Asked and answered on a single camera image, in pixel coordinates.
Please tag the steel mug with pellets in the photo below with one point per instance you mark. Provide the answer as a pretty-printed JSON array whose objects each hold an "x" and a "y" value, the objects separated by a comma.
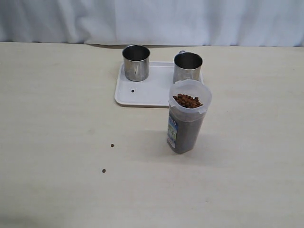
[{"x": 187, "y": 65}]

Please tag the translucent plastic container with label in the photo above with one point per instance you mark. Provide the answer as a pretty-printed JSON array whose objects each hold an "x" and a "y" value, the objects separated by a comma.
[{"x": 189, "y": 101}]

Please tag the white plastic tray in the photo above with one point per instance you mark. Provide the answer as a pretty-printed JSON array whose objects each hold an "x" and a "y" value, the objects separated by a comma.
[{"x": 151, "y": 92}]

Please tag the white curtain backdrop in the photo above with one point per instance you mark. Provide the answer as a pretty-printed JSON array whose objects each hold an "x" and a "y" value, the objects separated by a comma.
[{"x": 155, "y": 22}]

